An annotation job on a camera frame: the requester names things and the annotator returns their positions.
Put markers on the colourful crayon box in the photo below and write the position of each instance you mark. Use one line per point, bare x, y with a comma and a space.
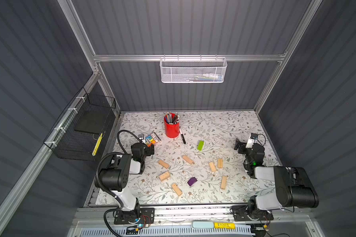
152, 138

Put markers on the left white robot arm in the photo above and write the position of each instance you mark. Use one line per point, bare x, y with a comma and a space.
114, 170

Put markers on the black marker pen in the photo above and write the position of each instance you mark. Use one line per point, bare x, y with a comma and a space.
182, 136

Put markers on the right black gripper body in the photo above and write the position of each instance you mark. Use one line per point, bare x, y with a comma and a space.
242, 146

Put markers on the red pen cup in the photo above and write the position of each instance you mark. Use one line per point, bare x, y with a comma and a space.
172, 131

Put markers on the white wire basket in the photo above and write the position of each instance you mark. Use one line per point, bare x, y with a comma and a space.
175, 70

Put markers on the black wire basket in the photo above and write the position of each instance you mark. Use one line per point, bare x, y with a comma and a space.
75, 135

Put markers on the wood block bottom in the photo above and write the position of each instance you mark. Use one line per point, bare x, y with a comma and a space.
176, 189

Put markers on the green block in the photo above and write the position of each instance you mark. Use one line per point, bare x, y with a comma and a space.
200, 145

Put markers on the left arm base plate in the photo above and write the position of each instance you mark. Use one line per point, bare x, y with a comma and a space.
137, 216

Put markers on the pens in cup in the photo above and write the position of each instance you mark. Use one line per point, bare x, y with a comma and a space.
171, 118

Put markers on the yellow marker in basket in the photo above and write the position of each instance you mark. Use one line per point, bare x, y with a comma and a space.
97, 145

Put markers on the markers in white basket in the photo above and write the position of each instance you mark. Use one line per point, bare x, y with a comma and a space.
217, 78

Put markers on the wood block numbered 72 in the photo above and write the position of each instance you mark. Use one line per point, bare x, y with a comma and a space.
164, 164

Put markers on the ridged wood block right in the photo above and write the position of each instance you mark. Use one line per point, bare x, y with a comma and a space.
220, 163

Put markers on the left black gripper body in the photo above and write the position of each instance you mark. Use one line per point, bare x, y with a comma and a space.
150, 148

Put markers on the ridged wood block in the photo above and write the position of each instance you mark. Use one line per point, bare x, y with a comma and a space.
212, 166
220, 163

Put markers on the purple block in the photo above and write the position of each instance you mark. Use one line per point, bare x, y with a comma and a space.
191, 181

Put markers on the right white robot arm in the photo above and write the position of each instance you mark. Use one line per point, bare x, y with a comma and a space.
293, 187

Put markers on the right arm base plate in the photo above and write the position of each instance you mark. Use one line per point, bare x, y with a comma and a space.
244, 213

